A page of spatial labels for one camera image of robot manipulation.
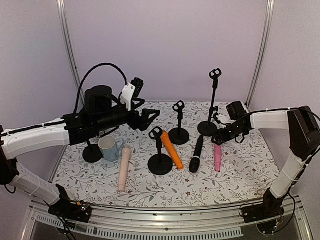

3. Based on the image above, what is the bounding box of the pink microphone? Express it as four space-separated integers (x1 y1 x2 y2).
214 144 222 172

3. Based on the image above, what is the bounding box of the short black mic stand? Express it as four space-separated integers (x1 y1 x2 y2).
147 126 173 176

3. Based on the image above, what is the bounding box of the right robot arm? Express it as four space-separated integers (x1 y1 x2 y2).
211 101 320 210

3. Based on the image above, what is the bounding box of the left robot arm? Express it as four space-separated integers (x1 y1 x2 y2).
0 83 160 206

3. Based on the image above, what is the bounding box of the tall black mic stand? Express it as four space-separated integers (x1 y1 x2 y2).
197 68 222 137

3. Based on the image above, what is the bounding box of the middle black mic stand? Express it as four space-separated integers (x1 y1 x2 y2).
169 100 190 145

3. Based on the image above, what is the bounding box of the far left black stand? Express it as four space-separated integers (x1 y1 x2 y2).
82 140 103 163

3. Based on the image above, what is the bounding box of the orange microphone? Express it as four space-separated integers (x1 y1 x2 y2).
160 130 184 170

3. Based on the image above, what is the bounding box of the beige microphone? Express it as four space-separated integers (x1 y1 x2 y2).
118 145 132 192

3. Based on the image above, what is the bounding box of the light blue mug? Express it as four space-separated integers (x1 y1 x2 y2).
98 135 125 162

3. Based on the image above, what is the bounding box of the black microphone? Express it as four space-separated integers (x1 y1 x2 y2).
189 134 204 173

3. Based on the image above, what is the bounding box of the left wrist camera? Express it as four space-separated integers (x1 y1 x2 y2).
119 77 144 111

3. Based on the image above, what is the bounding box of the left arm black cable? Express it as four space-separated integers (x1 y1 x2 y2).
74 62 128 115

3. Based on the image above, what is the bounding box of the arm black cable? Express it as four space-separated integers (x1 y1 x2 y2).
234 107 318 183
74 62 128 115

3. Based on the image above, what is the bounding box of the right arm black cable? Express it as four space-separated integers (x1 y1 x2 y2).
234 107 318 183

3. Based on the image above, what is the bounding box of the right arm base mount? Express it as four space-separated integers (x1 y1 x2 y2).
239 188 291 223

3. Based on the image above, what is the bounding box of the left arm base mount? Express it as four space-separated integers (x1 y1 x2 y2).
48 184 92 223

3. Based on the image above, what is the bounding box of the aluminium front rail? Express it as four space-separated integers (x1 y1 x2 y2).
21 196 313 240

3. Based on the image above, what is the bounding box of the left aluminium frame post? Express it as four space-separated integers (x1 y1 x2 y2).
55 0 87 107

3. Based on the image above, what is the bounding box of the aluminium frame post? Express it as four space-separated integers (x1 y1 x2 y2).
55 0 87 107
245 0 275 108

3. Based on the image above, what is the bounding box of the right aluminium frame post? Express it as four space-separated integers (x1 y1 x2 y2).
245 0 275 108

